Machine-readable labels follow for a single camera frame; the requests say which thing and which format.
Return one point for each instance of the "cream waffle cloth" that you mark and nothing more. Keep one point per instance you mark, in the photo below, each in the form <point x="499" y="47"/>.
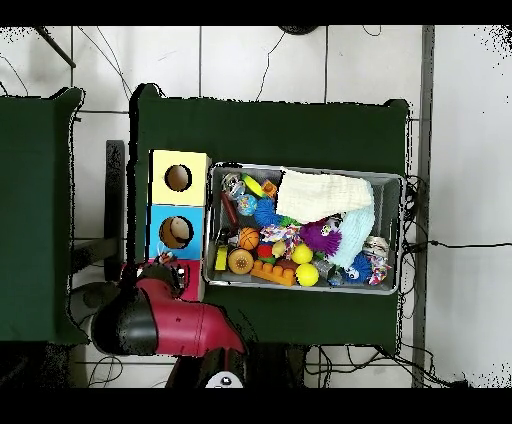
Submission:
<point x="324" y="196"/>

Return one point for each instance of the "striped tiger toy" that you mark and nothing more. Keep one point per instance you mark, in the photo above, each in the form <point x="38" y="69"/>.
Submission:
<point x="166" y="258"/>

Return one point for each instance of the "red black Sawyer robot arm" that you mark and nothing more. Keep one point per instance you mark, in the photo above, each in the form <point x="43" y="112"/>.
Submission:
<point x="184" y="328"/>

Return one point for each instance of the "wooden box with three holes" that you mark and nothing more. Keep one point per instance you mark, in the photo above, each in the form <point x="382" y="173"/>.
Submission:
<point x="178" y="216"/>

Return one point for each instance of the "shallow clear mesh bin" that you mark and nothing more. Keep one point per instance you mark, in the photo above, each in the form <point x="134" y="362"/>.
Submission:
<point x="388" y="192"/>

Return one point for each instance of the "large blue spiky ball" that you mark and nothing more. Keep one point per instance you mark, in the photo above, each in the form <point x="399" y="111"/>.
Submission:
<point x="266" y="212"/>

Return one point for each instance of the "blue patterned ball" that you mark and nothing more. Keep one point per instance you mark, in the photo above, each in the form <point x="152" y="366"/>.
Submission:
<point x="246" y="206"/>

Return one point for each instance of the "orange basketball toy ball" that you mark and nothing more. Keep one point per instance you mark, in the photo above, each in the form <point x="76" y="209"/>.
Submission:
<point x="249" y="238"/>

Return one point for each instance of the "tan orange ball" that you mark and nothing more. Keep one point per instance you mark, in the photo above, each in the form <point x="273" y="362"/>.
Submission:
<point x="240" y="261"/>

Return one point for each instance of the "yellow smiley ball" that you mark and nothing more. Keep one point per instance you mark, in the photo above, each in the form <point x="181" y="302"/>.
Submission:
<point x="302" y="254"/>

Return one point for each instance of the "orange building block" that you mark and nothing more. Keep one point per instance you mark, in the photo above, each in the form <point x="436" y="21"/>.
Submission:
<point x="274" y="274"/>

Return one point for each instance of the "purple spiky ball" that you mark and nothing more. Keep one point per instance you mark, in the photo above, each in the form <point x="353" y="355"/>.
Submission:
<point x="322" y="238"/>

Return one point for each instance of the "plain yellow ball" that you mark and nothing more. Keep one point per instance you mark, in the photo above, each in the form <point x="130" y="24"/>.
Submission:
<point x="307" y="274"/>

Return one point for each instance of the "light blue knitted cloth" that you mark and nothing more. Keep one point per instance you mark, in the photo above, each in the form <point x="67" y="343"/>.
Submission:
<point x="356" y="236"/>

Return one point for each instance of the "dark green table cloth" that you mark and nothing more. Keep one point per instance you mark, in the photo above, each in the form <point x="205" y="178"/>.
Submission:
<point x="176" y="120"/>

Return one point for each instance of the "black panel on stand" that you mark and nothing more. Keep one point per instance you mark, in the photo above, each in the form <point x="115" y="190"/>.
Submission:
<point x="115" y="208"/>

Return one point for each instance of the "black round base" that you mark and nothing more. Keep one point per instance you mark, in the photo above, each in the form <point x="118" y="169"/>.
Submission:
<point x="298" y="29"/>

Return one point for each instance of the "side table with green cloth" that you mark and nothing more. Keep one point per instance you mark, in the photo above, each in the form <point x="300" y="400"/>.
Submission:
<point x="32" y="264"/>

